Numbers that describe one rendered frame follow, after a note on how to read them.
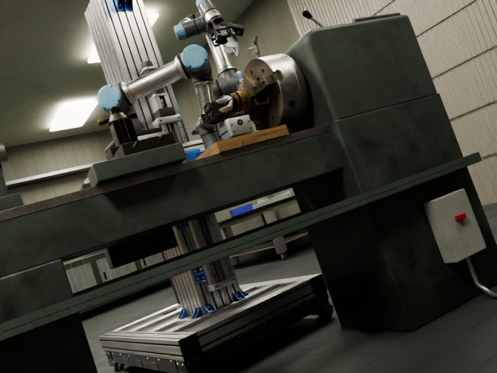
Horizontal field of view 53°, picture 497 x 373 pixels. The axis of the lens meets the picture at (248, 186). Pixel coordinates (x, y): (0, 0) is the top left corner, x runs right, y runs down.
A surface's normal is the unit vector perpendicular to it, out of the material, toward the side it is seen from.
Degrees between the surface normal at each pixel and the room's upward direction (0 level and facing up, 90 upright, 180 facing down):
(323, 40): 90
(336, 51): 90
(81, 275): 90
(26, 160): 90
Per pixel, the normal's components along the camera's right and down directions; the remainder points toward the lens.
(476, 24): -0.79, 0.24
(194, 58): 0.08, -0.11
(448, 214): 0.40, -0.20
